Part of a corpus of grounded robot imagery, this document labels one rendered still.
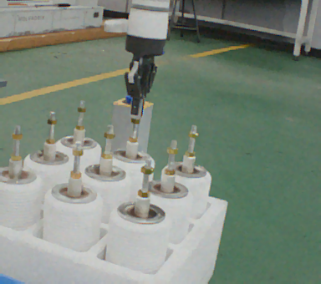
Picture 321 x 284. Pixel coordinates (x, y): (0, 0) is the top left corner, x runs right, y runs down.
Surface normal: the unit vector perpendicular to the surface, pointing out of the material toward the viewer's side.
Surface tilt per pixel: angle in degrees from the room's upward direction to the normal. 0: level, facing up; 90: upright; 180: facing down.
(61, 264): 90
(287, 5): 90
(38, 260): 90
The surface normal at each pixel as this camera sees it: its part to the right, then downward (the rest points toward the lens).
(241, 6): -0.45, 0.23
